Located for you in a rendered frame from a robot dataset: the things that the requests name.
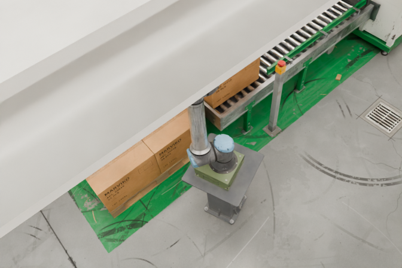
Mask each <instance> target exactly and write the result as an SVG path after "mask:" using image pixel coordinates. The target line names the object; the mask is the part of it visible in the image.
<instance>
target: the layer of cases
mask: <svg viewBox="0 0 402 268"><path fill-rule="evenodd" d="M190 144H191V133H190V125H189V120H188V111H187V108H186V109H185V110H183V111H181V112H180V113H179V114H177V115H176V116H174V117H173V118H171V119H170V120H169V121H167V122H166V123H165V124H163V125H161V126H160V127H159V128H157V129H156V130H155V131H153V132H151V133H150V134H149V135H147V136H146V137H144V138H143V139H141V140H140V141H139V142H137V143H136V144H135V145H133V146H131V147H130V148H129V149H127V150H126V151H124V152H123V153H121V154H120V155H119V156H117V157H116V158H114V159H113V160H111V161H110V162H109V163H107V164H106V165H105V166H103V167H101V168H100V169H99V170H97V171H96V172H94V173H93V174H91V175H90V176H88V177H87V178H86V181H87V182H88V183H89V185H90V186H91V188H92V189H93V191H94V192H95V193H96V195H97V196H98V198H100V200H101V201H102V203H103V204H104V205H105V207H106V208H107V209H108V210H109V212H112V211H113V210H114V209H116V208H117V207H119V206H120V205H121V204H122V203H124V202H125V201H126V200H128V199H129V198H131V197H132V196H133V195H134V194H136V193H137V192H138V191H140V190H141V189H143V188H144V187H145V186H146V185H148V184H149V183H150V182H152V181H153V180H155V179H156V178H157V177H158V176H160V175H161V174H162V173H163V172H165V171H166V170H168V169H169V168H170V167H172V166H173V165H174V164H175V163H177V162H178V161H180V160H181V159H182V158H184V157H185V156H186V155H187V149H188V148H190Z"/></svg>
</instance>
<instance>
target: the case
mask: <svg viewBox="0 0 402 268"><path fill-rule="evenodd" d="M259 70H260V57H259V58H257V59H256V60H254V61H253V62H251V63H250V64H249V65H247V66H246V67H244V68H243V69H241V70H240V71H239V72H237V73H236V74H234V75H233V76H232V77H230V78H229V79H227V80H226V81H225V82H223V83H221V84H220V86H219V88H218V90H217V91H216V92H215V93H214V94H212V95H210V96H207V97H204V101H205V102H206V103H207V104H208V105H209V106H210V107H212V108H213V109H215V108H216V107H217V106H219V105H221V104H222V103H223V102H225V101H226V100H227V99H229V98H231V97H232V96H234V95H235V94H236V93H238V92H239V91H241V90H242V89H244V88H245V87H247V86H248V85H250V84H251V83H253V82H254V81H255V80H257V79H258V78H259Z"/></svg>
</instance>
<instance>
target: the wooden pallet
mask: <svg viewBox="0 0 402 268"><path fill-rule="evenodd" d="M189 161H190V159H189V157H188V155H186V156H185V157H184V158H182V159H181V160H180V161H178V162H177V163H175V164H174V165H173V166H172V167H170V168H169V169H168V170H166V171H165V172H163V173H162V174H161V175H160V176H158V177H157V178H156V179H155V180H153V181H152V182H150V183H149V184H148V185H146V186H145V187H144V188H143V189H141V190H140V191H138V192H137V193H136V194H134V195H133V196H132V197H131V198H129V199H128V200H126V201H125V202H124V203H122V204H121V205H120V206H119V207H117V208H116V209H114V210H113V211H112V212H110V214H111V215H112V216H113V217H114V218H116V217H117V216H119V215H120V214H121V213H122V212H124V211H125V210H126V209H127V208H129V207H130V206H132V205H133V204H134V203H136V202H137V201H138V200H139V199H141V198H142V197H144V196H145V195H146V194H147V193H149V192H150V191H151V190H152V189H154V188H155V187H157V186H158V185H159V184H160V183H162V182H163V181H164V180H166V179H167V178H168V177H170V176H171V175H172V174H173V173H175V172H176V171H177V170H179V169H180V168H182V167H183V166H184V165H185V164H187V163H188V162H189Z"/></svg>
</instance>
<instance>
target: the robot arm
mask: <svg viewBox="0 0 402 268"><path fill-rule="evenodd" d="M219 86H220V85H219ZM219 86H217V87H216V88H214V89H213V90H211V91H210V92H209V93H207V94H206V95H204V96H203V97H202V98H200V99H199V100H197V101H196V102H195V103H193V104H191V105H190V106H189V107H187V111H188V120H189V125H190V133H191V144H190V148H188V149H187V154H188V157H189V159H190V162H191V164H192V167H194V168H198V167H201V166H204V165H207V164H210V163H211V165H212V166H213V167H214V168H215V169H216V170H218V171H223V172H224V171H228V170H230V169H232V168H233V166H234V165H235V156H234V154H233V152H234V147H235V145H234V141H233V139H232V138H231V137H230V136H229V135H225V134H221V135H218V136H216V137H215V139H214V140H213V141H211V142H209V141H208V139H207V132H206V119H205V107H204V97H207V96H210V95H212V94H214V93H215V92H216V91H217V90H218V88H219Z"/></svg>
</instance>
